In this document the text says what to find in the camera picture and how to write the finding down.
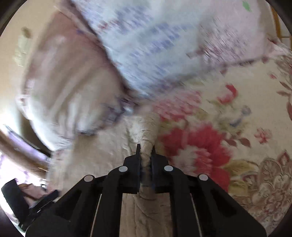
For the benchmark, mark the wooden wall shelf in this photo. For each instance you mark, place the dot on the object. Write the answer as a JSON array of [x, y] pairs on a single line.
[[281, 29]]

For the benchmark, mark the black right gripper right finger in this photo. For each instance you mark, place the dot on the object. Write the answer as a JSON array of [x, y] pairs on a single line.
[[199, 206]]

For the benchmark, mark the mauve floral pillow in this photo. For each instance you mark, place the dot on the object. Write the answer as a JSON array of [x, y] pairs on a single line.
[[70, 86]]

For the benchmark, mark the dark framed wall picture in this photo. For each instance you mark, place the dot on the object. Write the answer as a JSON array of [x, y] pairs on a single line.
[[34, 150]]

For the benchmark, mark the white wall switch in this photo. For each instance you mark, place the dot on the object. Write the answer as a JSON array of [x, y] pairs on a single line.
[[22, 47]]

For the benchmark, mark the light blue floral pillow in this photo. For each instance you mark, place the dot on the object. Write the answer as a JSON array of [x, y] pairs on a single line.
[[157, 44]]

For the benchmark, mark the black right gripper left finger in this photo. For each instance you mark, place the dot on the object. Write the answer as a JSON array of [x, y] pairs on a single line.
[[93, 206]]

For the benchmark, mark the floral bed sheet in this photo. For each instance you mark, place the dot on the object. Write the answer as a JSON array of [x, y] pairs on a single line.
[[234, 127]]

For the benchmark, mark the person's left hand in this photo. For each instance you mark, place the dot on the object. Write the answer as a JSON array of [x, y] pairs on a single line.
[[32, 193]]

